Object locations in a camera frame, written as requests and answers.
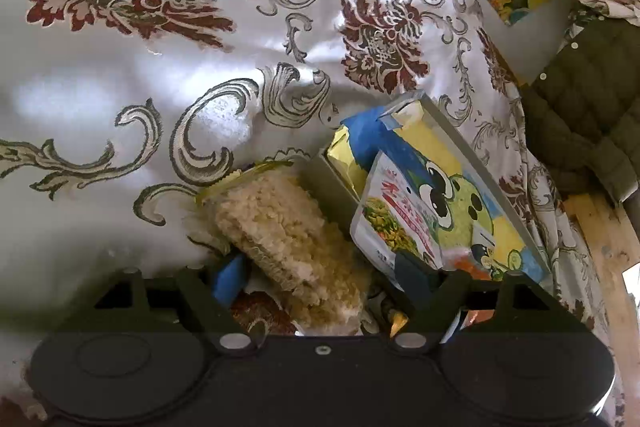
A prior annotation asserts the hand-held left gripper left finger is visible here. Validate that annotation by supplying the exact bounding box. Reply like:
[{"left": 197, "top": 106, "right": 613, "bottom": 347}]
[{"left": 91, "top": 255, "right": 262, "bottom": 353}]

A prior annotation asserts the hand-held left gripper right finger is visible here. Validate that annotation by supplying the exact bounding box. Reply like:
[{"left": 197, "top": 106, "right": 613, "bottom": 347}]
[{"left": 389, "top": 251, "right": 577, "bottom": 353}]

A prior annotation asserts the white green pea pouch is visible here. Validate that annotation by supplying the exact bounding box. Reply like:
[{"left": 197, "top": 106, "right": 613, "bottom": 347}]
[{"left": 349, "top": 151, "right": 447, "bottom": 274}]

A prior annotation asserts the rice cracker packet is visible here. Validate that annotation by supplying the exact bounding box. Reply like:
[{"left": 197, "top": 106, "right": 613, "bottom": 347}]
[{"left": 194, "top": 161, "right": 373, "bottom": 339}]

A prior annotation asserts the grey tray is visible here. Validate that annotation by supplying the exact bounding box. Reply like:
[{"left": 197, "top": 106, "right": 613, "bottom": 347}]
[{"left": 304, "top": 91, "right": 552, "bottom": 294}]

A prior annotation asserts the cartoon drawing sheet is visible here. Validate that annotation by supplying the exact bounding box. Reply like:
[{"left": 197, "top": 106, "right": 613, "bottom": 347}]
[{"left": 325, "top": 99, "right": 547, "bottom": 284}]

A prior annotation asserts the floral printed blanket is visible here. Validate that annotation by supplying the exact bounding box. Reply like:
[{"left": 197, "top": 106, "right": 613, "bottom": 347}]
[{"left": 0, "top": 0, "right": 626, "bottom": 423}]

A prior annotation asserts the olive quilted jacket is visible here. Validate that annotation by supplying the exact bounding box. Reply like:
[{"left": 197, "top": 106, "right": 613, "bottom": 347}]
[{"left": 519, "top": 7, "right": 640, "bottom": 204}]

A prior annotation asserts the wooden bed frame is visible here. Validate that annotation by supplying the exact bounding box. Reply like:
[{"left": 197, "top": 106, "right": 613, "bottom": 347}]
[{"left": 562, "top": 189, "right": 640, "bottom": 360}]

